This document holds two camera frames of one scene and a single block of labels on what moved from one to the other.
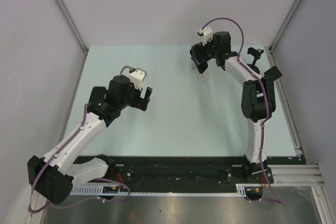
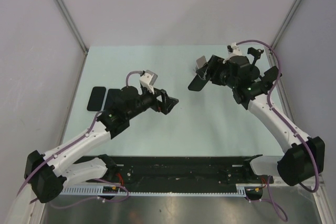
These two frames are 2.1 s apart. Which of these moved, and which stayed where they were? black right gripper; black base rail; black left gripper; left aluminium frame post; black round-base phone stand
Moved: black left gripper; black right gripper
Stayed: black base rail; left aluminium frame post; black round-base phone stand
